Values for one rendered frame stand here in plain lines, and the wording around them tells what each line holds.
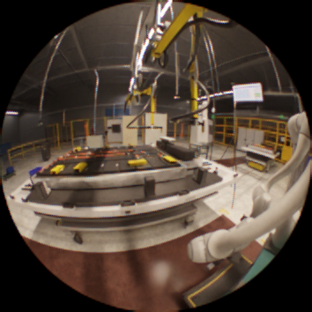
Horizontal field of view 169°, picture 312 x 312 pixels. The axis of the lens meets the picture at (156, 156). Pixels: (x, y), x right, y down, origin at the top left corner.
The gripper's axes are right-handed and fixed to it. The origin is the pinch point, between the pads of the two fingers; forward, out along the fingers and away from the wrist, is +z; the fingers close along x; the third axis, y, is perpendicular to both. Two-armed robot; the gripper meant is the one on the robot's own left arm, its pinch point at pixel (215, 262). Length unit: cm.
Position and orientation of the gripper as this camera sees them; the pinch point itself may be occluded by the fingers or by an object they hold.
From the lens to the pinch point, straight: 76.4
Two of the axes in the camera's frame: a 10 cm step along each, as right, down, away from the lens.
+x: -9.2, 0.8, -3.7
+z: -0.2, 9.6, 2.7
